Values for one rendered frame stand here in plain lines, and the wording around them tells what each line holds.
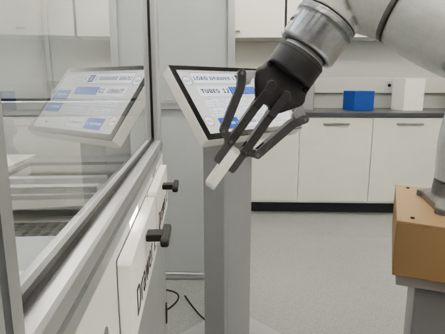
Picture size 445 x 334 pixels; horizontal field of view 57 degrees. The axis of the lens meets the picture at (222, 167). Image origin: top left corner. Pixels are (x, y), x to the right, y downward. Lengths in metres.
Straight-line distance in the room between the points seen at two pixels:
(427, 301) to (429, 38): 0.62
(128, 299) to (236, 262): 1.19
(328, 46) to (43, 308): 0.46
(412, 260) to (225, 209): 0.85
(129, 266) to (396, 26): 0.45
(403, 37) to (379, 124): 3.17
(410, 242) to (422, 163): 3.06
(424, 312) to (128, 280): 0.70
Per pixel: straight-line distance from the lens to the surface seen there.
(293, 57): 0.59
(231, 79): 1.60
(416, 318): 1.05
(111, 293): 0.49
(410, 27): 0.58
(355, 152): 3.73
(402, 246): 0.89
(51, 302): 0.31
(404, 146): 3.85
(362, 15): 0.60
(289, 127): 0.61
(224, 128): 0.60
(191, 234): 2.43
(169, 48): 2.30
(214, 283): 1.73
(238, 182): 1.60
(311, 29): 0.59
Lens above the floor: 1.13
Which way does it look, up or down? 11 degrees down
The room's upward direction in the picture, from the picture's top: straight up
